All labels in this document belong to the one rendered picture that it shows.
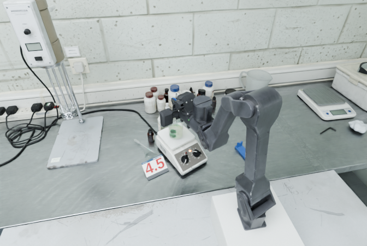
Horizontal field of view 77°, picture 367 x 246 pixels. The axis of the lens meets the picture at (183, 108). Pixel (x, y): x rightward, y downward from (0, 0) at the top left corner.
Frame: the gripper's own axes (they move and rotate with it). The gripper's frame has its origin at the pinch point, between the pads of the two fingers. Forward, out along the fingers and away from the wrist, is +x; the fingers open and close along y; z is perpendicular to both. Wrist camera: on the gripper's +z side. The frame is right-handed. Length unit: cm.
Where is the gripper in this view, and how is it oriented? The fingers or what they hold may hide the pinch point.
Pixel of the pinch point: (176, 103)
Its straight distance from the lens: 84.0
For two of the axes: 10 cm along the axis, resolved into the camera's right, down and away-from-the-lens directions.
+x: -5.5, -5.1, 6.7
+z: 0.0, -8.0, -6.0
